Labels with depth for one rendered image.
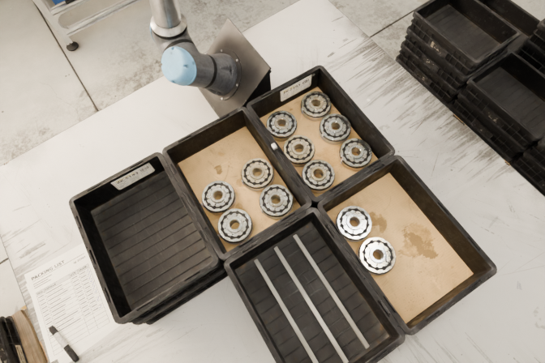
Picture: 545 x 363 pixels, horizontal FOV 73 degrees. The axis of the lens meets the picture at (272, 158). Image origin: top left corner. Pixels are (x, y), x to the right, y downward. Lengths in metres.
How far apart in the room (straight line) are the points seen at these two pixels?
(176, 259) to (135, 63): 1.78
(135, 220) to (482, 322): 1.09
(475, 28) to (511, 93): 0.37
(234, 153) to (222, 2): 1.84
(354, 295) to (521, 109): 1.36
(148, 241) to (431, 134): 1.06
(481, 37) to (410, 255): 1.32
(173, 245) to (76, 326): 0.41
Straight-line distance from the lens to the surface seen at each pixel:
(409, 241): 1.18
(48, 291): 1.46
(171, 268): 1.17
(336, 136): 1.23
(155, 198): 1.24
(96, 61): 2.84
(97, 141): 1.58
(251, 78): 1.32
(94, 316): 1.38
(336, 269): 1.12
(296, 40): 1.68
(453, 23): 2.19
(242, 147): 1.24
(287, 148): 1.20
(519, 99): 2.17
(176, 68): 1.25
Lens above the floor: 1.93
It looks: 65 degrees down
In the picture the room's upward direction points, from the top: 6 degrees counter-clockwise
